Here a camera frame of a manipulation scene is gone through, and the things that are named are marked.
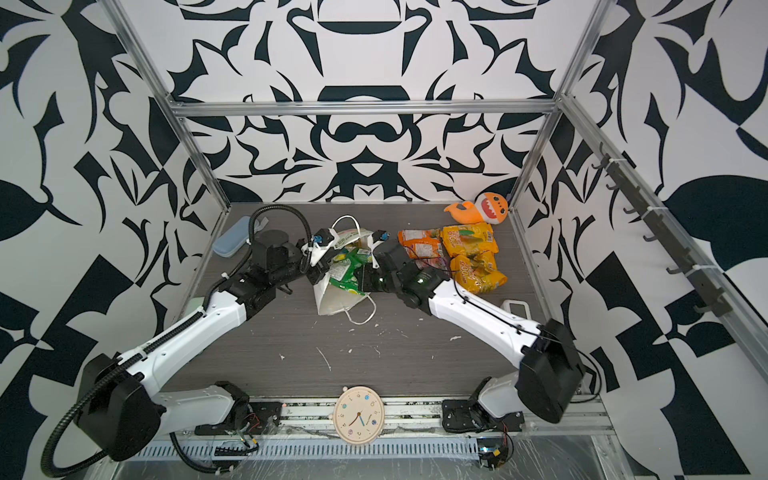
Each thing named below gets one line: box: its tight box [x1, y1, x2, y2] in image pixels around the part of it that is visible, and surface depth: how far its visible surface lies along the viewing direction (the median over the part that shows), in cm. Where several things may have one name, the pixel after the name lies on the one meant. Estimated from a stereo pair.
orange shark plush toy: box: [444, 192, 509, 224], surface depth 113 cm
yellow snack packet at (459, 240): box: [441, 223, 499, 257], surface depth 107 cm
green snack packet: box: [328, 248, 373, 296], surface depth 80 cm
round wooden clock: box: [333, 386, 385, 445], surface depth 74 cm
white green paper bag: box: [312, 215, 377, 325], surface depth 78 cm
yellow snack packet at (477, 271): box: [450, 250, 508, 293], surface depth 97 cm
